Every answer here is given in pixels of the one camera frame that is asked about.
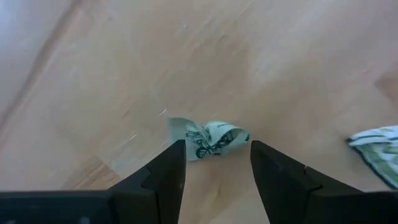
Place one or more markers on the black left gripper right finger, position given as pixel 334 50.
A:
pixel 286 189

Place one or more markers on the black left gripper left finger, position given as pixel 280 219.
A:
pixel 161 186

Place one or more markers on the green white packet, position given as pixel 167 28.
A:
pixel 214 133

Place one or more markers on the dark green packet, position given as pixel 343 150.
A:
pixel 379 155

